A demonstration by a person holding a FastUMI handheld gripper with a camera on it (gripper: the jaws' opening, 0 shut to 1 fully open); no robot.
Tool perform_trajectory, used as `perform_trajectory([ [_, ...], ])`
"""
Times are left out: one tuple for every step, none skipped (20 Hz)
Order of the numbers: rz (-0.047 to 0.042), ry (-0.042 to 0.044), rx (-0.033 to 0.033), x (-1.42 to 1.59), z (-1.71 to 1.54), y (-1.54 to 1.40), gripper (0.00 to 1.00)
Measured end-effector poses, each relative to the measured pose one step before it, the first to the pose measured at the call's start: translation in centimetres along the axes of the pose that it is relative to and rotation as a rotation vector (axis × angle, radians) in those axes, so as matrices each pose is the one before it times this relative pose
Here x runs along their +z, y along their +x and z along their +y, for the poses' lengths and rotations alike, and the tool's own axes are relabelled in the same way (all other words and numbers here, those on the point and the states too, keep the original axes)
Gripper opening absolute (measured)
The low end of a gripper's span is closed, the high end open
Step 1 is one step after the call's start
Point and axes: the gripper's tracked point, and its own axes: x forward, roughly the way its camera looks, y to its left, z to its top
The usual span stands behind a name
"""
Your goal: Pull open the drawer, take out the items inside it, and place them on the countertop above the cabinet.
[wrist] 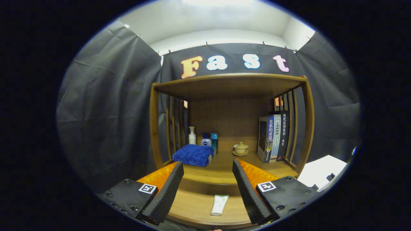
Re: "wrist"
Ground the wooden countertop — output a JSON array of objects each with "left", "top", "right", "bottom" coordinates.
[{"left": 161, "top": 151, "right": 299, "bottom": 186}]

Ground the black spine book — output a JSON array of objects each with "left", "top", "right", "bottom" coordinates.
[{"left": 276, "top": 111, "right": 289, "bottom": 162}]

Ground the wooden cabinet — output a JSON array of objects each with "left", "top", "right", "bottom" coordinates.
[{"left": 149, "top": 73, "right": 315, "bottom": 230}]

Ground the ceiling light panel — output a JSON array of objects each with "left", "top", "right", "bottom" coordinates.
[{"left": 183, "top": 0, "right": 254, "bottom": 5}]

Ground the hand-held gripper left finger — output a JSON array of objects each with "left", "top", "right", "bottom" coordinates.
[{"left": 97, "top": 161, "right": 185, "bottom": 226}]

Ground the blue folded towel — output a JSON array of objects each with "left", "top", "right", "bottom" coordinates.
[{"left": 172, "top": 144, "right": 214, "bottom": 167}]

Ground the wooden drawer with black knob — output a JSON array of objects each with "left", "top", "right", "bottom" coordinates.
[{"left": 165, "top": 186, "right": 257, "bottom": 229}]

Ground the light grey spine book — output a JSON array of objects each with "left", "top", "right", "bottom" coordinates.
[{"left": 270, "top": 114, "right": 282, "bottom": 162}]

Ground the beige lidded teacup with saucer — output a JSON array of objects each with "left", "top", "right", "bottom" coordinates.
[{"left": 232, "top": 142, "right": 249, "bottom": 157}]

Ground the white tube with green print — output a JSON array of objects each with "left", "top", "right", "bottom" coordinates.
[{"left": 211, "top": 194, "right": 229, "bottom": 216}]

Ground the black backdrop cloth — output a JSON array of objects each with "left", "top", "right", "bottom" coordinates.
[{"left": 56, "top": 19, "right": 362, "bottom": 193}]

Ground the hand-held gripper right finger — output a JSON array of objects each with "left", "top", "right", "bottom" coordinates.
[{"left": 232, "top": 158, "right": 321, "bottom": 225}]

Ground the white box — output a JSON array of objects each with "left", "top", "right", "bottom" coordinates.
[{"left": 297, "top": 155, "right": 348, "bottom": 192}]

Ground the blue spine book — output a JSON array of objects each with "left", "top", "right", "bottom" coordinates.
[{"left": 258, "top": 116, "right": 274, "bottom": 163}]

